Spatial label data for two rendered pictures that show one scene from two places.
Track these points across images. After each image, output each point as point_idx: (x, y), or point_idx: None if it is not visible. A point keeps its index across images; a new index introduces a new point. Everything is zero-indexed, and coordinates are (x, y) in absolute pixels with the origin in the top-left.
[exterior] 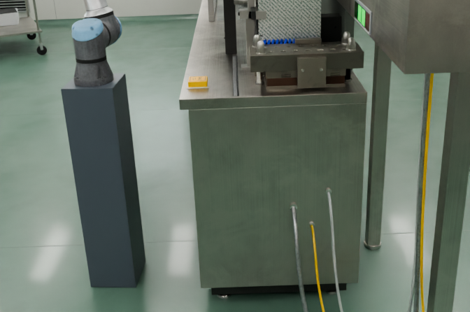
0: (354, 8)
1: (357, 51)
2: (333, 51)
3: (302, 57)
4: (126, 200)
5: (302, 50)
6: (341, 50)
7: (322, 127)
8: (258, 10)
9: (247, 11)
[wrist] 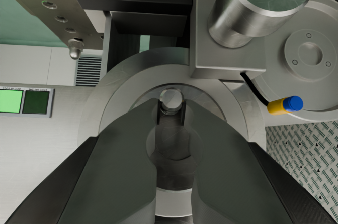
0: (44, 103)
1: (68, 44)
2: (58, 29)
3: None
4: None
5: None
6: (66, 35)
7: None
8: (105, 19)
9: None
